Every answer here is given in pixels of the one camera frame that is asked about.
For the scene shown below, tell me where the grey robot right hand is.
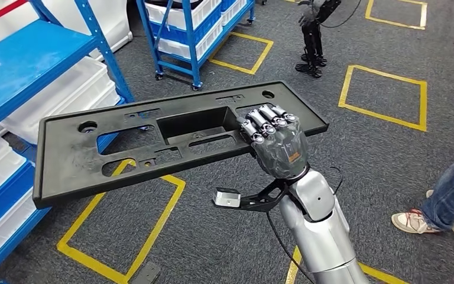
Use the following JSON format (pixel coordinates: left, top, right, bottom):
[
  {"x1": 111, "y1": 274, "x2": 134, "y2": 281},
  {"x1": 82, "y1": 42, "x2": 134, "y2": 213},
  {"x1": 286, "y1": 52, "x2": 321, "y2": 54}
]
[{"x1": 236, "y1": 104, "x2": 311, "y2": 180}]

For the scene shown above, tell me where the black plastic plate part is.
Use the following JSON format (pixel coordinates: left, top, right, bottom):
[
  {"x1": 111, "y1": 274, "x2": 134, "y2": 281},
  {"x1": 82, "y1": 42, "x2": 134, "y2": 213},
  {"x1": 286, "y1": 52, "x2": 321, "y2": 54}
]
[{"x1": 32, "y1": 80, "x2": 330, "y2": 210}]

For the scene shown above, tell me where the blue wheeled shelf rack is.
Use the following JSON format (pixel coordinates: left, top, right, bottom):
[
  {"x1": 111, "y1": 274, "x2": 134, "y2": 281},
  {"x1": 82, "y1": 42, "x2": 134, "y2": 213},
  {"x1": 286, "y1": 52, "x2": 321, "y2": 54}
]
[{"x1": 135, "y1": 0, "x2": 257, "y2": 92}]

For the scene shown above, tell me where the large blue shelf rack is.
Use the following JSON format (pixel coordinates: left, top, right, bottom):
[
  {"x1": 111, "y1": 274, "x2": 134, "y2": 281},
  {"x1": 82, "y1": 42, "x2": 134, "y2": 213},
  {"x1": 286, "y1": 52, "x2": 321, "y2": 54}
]
[{"x1": 0, "y1": 0, "x2": 136, "y2": 284}]

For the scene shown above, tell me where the person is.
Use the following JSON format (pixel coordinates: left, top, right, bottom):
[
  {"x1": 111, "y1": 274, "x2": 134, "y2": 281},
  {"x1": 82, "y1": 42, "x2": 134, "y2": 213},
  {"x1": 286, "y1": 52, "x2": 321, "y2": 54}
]
[{"x1": 391, "y1": 151, "x2": 454, "y2": 238}]

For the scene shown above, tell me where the white car red stripe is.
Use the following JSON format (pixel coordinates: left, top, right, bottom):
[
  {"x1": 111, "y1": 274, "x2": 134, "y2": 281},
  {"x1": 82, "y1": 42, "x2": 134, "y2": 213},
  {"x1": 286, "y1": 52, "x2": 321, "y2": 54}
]
[{"x1": 0, "y1": 0, "x2": 134, "y2": 63}]

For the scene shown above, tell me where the black camera bracket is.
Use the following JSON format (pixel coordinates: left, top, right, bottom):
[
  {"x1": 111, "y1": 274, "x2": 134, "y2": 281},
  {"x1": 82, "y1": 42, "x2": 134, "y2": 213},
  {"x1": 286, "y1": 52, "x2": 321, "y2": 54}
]
[{"x1": 238, "y1": 178, "x2": 290, "y2": 214}]

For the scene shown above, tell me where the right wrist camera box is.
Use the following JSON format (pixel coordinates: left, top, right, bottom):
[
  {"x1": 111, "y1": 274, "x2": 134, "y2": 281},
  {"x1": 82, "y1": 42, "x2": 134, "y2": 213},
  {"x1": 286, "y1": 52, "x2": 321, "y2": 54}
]
[{"x1": 213, "y1": 187, "x2": 242, "y2": 208}]

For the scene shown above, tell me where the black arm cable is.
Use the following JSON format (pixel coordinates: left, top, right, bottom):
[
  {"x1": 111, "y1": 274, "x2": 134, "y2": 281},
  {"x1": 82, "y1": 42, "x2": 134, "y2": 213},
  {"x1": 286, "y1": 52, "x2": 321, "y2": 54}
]
[{"x1": 265, "y1": 166, "x2": 344, "y2": 284}]

